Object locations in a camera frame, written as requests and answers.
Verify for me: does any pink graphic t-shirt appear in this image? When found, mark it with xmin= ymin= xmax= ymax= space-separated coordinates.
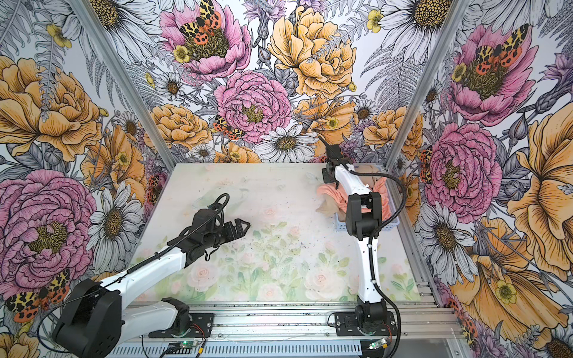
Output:
xmin=316 ymin=177 xmax=392 ymax=221

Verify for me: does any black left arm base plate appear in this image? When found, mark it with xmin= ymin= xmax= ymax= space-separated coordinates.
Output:
xmin=148 ymin=313 xmax=215 ymax=339

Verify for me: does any aluminium corner post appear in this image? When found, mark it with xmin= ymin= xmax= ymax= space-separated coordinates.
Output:
xmin=70 ymin=1 xmax=177 ymax=172
xmin=384 ymin=1 xmax=468 ymax=171

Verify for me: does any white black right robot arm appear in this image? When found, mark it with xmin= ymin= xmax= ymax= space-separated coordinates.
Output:
xmin=322 ymin=144 xmax=392 ymax=336

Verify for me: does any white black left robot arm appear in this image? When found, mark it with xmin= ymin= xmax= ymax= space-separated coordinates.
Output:
xmin=51 ymin=193 xmax=251 ymax=357

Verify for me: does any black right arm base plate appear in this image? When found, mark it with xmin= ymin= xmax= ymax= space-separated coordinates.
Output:
xmin=334 ymin=311 xmax=398 ymax=337

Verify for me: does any beige drawstring garment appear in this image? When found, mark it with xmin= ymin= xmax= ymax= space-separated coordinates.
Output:
xmin=315 ymin=163 xmax=386 ymax=218

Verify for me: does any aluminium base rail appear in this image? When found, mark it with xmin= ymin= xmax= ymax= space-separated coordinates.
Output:
xmin=110 ymin=286 xmax=472 ymax=357

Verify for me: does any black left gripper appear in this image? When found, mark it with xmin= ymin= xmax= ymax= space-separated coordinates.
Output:
xmin=204 ymin=218 xmax=250 ymax=248

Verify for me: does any left aluminium corner post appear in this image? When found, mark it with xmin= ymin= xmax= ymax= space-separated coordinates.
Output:
xmin=70 ymin=1 xmax=177 ymax=172

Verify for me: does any right aluminium corner post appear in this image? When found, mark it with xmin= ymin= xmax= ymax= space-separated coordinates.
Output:
xmin=384 ymin=1 xmax=468 ymax=171

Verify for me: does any light blue plastic basket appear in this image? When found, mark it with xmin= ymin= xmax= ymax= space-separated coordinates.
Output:
xmin=335 ymin=164 xmax=407 ymax=240

